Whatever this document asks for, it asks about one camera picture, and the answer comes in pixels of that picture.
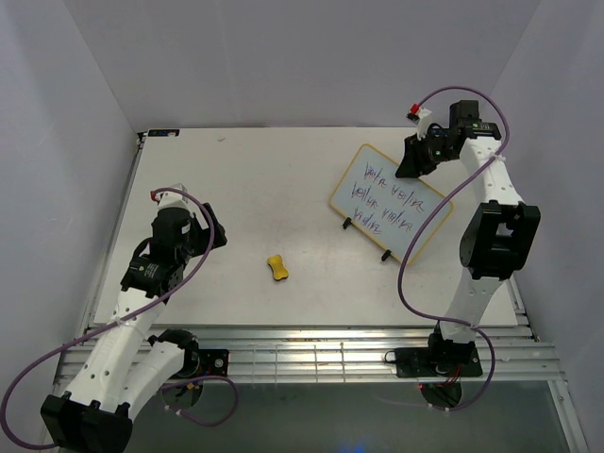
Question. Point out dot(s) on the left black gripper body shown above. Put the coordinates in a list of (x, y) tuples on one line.
[(200, 238)]

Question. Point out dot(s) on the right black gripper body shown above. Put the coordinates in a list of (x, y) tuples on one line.
[(427, 153)]

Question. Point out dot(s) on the yellow-framed small whiteboard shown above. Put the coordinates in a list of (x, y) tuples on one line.
[(388, 210)]

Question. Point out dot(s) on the yellow whiteboard eraser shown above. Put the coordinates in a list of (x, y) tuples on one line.
[(278, 269)]

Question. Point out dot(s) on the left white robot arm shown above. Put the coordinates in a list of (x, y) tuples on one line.
[(128, 365)]

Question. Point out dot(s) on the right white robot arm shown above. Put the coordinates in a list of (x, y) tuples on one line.
[(494, 245)]

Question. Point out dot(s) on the blue corner label left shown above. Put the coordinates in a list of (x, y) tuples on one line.
[(163, 132)]

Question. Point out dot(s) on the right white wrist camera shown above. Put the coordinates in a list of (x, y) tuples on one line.
[(422, 118)]

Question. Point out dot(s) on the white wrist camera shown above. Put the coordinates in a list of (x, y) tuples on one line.
[(167, 199), (422, 118)]

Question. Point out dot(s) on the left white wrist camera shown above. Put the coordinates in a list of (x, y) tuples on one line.
[(167, 199)]

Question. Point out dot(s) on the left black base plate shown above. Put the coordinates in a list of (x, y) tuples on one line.
[(204, 362)]

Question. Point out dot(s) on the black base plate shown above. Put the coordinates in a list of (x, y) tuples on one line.
[(204, 362), (418, 362)]

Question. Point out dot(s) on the aluminium rail frame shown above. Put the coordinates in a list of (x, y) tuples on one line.
[(357, 355)]

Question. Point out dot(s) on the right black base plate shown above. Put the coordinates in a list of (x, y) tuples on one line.
[(418, 362)]

